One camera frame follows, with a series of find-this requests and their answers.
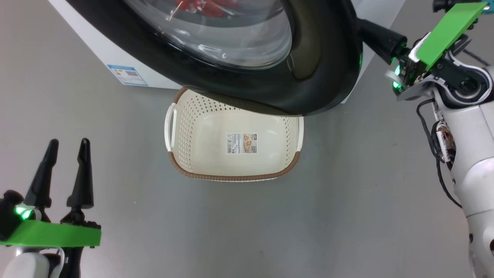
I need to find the cream basket with brown rim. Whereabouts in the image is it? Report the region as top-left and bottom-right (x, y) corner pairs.
(164, 88), (304, 182)

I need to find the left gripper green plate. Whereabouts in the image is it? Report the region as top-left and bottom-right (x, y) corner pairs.
(0, 138), (102, 278)

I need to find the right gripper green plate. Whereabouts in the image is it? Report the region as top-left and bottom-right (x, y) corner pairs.
(357, 2), (489, 102)

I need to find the basket product label sticker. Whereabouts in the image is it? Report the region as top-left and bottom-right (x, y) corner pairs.
(226, 133), (258, 154)

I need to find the blue energy label sticker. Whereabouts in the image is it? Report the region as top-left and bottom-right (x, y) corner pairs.
(107, 64), (148, 86)

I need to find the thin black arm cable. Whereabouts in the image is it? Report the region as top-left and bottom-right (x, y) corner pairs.
(416, 98), (464, 209)

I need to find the red garment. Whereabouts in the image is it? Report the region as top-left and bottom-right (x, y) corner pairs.
(174, 0), (240, 18)

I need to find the white washing machine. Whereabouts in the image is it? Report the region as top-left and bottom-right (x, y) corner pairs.
(48, 0), (406, 105)

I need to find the black glass washing machine door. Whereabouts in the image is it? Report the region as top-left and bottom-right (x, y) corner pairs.
(66, 0), (364, 117)

